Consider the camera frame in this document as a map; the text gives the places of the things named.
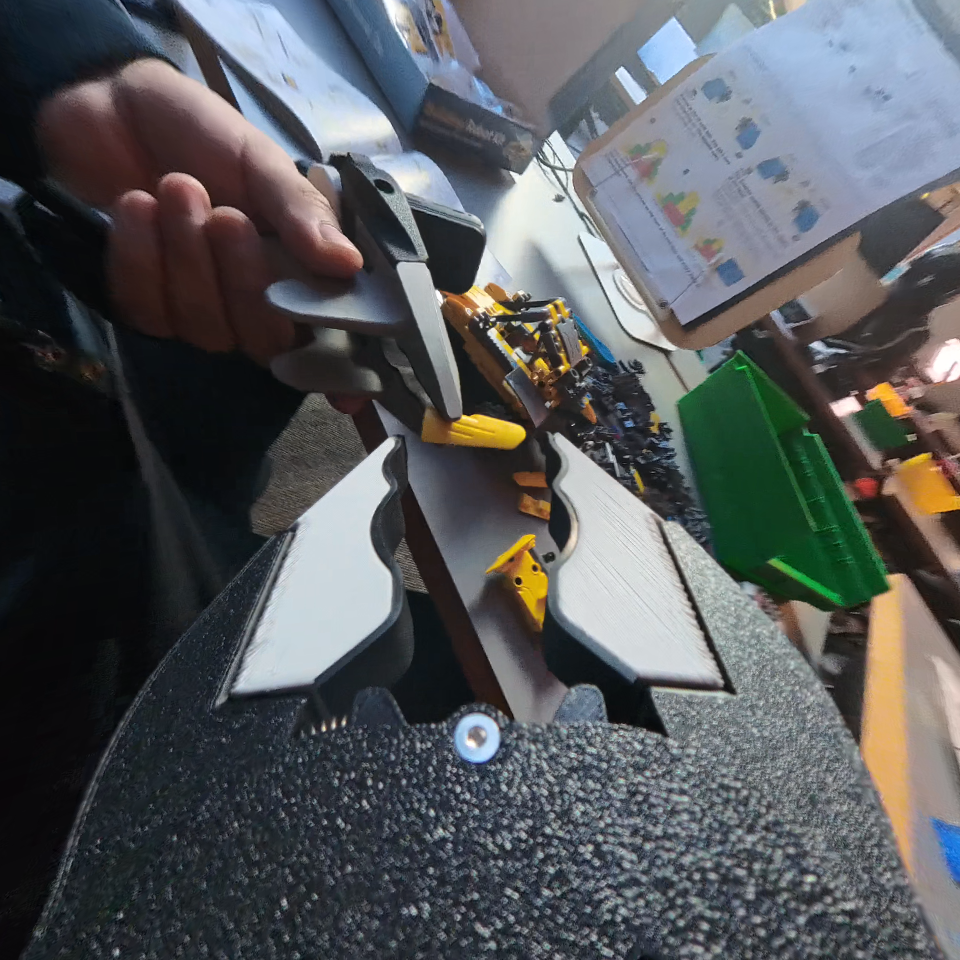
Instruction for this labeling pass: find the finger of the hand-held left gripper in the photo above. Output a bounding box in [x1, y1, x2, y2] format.
[393, 257, 466, 423]
[375, 336, 449, 435]

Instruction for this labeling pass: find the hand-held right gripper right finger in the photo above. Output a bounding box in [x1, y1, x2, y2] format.
[541, 432, 726, 690]

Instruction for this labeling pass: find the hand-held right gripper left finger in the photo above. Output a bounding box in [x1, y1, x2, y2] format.
[227, 435, 408, 697]

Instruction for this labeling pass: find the yellow toy brick assembly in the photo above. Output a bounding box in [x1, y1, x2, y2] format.
[485, 533, 554, 633]

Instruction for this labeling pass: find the person's left forearm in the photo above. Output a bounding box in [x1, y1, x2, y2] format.
[0, 0, 175, 185]

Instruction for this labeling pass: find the person's left hand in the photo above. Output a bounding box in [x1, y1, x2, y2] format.
[33, 60, 369, 365]

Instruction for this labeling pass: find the yellow black toy brick vehicle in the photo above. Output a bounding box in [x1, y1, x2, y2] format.
[438, 282, 602, 430]

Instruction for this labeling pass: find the pile of black toy bricks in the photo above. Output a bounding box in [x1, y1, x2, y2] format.
[553, 358, 715, 543]

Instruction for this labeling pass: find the toy kit cardboard box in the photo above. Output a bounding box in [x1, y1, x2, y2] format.
[324, 0, 539, 177]

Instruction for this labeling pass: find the green plastic bin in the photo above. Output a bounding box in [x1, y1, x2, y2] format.
[676, 350, 891, 612]

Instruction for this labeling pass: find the paper instruction booklet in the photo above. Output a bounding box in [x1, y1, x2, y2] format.
[174, 0, 408, 164]

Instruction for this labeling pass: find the monitor showing building instructions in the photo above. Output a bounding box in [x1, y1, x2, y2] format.
[572, 0, 960, 354]

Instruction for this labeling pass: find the black cable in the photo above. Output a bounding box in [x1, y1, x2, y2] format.
[538, 133, 595, 205]

